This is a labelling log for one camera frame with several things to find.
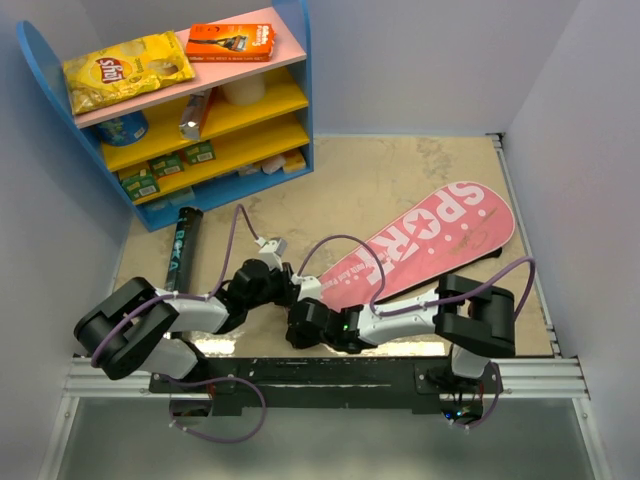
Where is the black BOKA shuttlecock tube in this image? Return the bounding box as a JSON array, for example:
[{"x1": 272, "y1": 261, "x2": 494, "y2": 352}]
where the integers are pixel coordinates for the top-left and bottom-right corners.
[{"x1": 164, "y1": 207, "x2": 203, "y2": 293}]

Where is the pink SPORT racket bag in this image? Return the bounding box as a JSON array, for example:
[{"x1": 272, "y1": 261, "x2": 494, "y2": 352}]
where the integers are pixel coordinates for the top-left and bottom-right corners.
[{"x1": 320, "y1": 182, "x2": 515, "y2": 310}]

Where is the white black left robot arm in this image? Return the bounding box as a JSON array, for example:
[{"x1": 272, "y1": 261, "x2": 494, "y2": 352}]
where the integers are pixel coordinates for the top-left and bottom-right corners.
[{"x1": 73, "y1": 259, "x2": 300, "y2": 392}]

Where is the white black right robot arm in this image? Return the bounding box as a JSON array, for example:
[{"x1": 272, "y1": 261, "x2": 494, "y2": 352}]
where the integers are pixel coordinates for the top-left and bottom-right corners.
[{"x1": 285, "y1": 274, "x2": 516, "y2": 393}]

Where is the green gum box right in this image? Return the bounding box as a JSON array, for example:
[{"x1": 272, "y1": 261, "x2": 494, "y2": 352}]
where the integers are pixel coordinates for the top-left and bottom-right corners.
[{"x1": 182, "y1": 140, "x2": 216, "y2": 165}]

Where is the green gum box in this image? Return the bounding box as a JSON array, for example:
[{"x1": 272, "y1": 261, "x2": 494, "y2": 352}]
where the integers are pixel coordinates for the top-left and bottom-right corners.
[
  {"x1": 118, "y1": 168, "x2": 160, "y2": 201},
  {"x1": 148, "y1": 152, "x2": 184, "y2": 178},
  {"x1": 182, "y1": 140, "x2": 216, "y2": 165}
]

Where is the green gum box middle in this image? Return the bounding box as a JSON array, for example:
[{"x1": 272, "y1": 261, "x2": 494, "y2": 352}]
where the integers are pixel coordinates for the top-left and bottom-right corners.
[{"x1": 148, "y1": 152, "x2": 184, "y2": 178}]

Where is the green gum box left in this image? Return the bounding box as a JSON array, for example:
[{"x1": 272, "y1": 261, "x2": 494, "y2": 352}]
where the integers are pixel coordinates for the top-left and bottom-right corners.
[{"x1": 118, "y1": 168, "x2": 160, "y2": 201}]

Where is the silver orange foil box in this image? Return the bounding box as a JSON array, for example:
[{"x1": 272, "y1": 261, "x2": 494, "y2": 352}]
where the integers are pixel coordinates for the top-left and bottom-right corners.
[{"x1": 179, "y1": 89, "x2": 215, "y2": 141}]

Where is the blue wooden shelf unit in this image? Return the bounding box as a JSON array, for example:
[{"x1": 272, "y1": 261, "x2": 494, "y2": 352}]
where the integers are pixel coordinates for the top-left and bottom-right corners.
[{"x1": 16, "y1": 1, "x2": 314, "y2": 230}]

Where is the white paper roll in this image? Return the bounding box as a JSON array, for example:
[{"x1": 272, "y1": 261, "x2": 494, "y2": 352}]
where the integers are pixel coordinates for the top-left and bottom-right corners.
[{"x1": 221, "y1": 74, "x2": 266, "y2": 106}]

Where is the blue round snack can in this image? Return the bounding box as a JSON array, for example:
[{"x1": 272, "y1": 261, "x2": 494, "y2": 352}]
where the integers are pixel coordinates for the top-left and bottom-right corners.
[{"x1": 95, "y1": 111, "x2": 149, "y2": 147}]

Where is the orange Gillette razor box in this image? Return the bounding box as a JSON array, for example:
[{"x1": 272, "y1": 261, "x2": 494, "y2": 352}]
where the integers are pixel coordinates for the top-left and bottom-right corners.
[{"x1": 185, "y1": 23, "x2": 276, "y2": 62}]

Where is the yellow Lays chips bag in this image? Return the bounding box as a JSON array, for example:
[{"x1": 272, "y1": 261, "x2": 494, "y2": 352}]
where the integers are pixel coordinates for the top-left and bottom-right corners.
[{"x1": 63, "y1": 31, "x2": 196, "y2": 115}]

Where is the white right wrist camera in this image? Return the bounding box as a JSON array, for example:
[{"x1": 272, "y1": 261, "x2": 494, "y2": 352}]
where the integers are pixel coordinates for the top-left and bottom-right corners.
[{"x1": 291, "y1": 274, "x2": 322, "y2": 301}]

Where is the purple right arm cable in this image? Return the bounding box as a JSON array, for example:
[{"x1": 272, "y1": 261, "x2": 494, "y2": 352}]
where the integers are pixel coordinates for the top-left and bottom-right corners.
[{"x1": 296, "y1": 234, "x2": 537, "y2": 317}]

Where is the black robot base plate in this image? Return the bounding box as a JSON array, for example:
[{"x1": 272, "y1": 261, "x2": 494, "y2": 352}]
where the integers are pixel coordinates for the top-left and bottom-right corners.
[{"x1": 150, "y1": 356, "x2": 503, "y2": 424}]

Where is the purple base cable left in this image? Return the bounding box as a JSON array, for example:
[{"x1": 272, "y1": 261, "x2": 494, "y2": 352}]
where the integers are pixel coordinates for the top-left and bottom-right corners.
[{"x1": 159, "y1": 374, "x2": 267, "y2": 444}]

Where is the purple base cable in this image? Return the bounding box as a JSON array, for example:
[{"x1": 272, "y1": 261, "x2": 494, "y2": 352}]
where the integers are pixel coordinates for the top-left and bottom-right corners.
[
  {"x1": 159, "y1": 374, "x2": 267, "y2": 444},
  {"x1": 447, "y1": 364, "x2": 503, "y2": 430}
]

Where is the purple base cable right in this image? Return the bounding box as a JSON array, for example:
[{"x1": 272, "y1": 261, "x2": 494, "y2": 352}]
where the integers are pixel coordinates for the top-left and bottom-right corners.
[{"x1": 447, "y1": 364, "x2": 503, "y2": 430}]

